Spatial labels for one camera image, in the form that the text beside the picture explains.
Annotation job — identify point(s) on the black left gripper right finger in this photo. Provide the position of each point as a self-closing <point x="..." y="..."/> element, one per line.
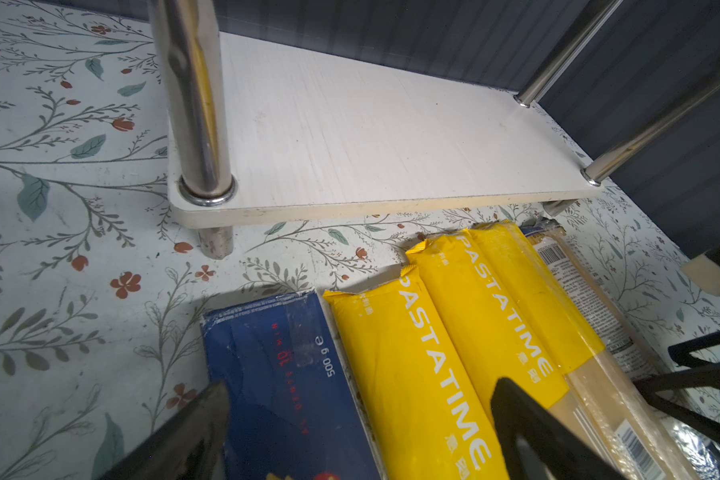
<point x="535" y="445"/>

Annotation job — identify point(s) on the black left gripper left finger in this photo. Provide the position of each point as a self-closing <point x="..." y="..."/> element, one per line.
<point x="187" y="446"/>

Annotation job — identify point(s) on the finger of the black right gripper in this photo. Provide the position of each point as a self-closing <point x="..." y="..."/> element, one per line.
<point x="697" y="373"/>

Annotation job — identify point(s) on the clear blue spaghetti bag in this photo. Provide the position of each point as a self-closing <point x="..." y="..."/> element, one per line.
<point x="633" y="354"/>

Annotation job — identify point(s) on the white two-tier shelf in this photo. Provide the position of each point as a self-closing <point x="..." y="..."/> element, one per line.
<point x="262" y="132"/>

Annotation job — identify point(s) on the yellow Pastatime bag right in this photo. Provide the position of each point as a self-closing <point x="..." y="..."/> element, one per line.
<point x="615" y="404"/>

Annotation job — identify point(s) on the yellow pastatime bag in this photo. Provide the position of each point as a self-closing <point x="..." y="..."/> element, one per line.
<point x="425" y="414"/>
<point x="615" y="404"/>
<point x="495" y="338"/>

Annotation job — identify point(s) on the blue Barilla spaghetti box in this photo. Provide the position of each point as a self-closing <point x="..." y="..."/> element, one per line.
<point x="292" y="414"/>

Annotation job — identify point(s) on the yellow Pastatime bag left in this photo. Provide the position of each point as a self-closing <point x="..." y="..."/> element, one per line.
<point x="425" y="414"/>

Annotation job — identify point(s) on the yellow Pastatime bag middle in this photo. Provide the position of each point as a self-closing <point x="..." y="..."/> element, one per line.
<point x="495" y="338"/>

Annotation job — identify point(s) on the floral patterned table mat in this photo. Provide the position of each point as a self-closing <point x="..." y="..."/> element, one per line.
<point x="101" y="291"/>

